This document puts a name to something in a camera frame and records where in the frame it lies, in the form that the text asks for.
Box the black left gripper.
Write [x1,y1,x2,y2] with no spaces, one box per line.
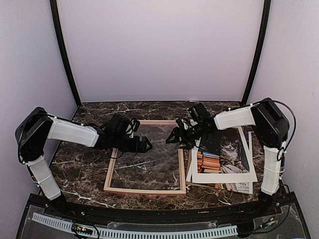
[112,133,153,153]

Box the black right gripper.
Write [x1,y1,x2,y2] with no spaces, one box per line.
[166,121,209,149]

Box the clear acrylic sheet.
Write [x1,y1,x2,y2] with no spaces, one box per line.
[110,124,180,191]

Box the pink wooden picture frame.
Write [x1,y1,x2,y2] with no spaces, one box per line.
[104,120,186,196]

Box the white photo mat board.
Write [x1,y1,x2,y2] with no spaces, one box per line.
[186,127,257,184]

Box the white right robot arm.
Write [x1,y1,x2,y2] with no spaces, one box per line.
[166,98,292,196]

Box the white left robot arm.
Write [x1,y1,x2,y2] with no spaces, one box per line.
[15,107,153,217]

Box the cat and books photo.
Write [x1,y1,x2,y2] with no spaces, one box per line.
[196,128,250,174]

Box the printed paper insert sheet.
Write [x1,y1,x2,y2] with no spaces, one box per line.
[225,182,253,194]

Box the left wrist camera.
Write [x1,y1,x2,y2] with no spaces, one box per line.
[110,114,140,135]

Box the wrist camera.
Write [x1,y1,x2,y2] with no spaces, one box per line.
[110,114,140,135]
[188,103,211,123]

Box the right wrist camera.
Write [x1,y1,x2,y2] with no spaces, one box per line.
[188,103,211,123]

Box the white slotted cable duct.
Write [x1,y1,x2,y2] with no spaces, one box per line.
[31,213,238,239]

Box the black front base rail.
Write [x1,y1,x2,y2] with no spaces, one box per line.
[25,192,304,233]

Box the right black corner post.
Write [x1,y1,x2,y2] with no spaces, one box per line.
[241,0,271,105]

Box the black corner post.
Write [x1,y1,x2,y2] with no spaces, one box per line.
[241,0,271,105]
[49,0,82,107]

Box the left black corner post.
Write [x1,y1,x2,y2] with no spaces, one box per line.
[49,0,82,107]

